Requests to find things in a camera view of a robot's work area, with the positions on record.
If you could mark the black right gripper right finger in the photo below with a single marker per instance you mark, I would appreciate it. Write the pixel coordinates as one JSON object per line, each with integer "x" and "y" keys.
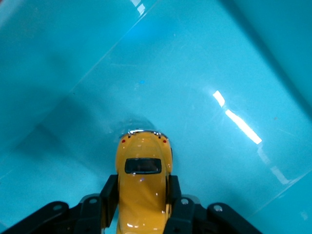
{"x": 185, "y": 219}

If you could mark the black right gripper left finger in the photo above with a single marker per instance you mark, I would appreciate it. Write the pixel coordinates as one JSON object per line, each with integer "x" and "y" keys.
{"x": 92, "y": 214}

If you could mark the yellow beetle toy car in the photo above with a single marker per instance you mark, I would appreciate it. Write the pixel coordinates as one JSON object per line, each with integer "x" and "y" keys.
{"x": 142, "y": 195}

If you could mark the cyan plastic bin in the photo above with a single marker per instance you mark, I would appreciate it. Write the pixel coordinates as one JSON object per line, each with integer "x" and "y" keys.
{"x": 170, "y": 73}

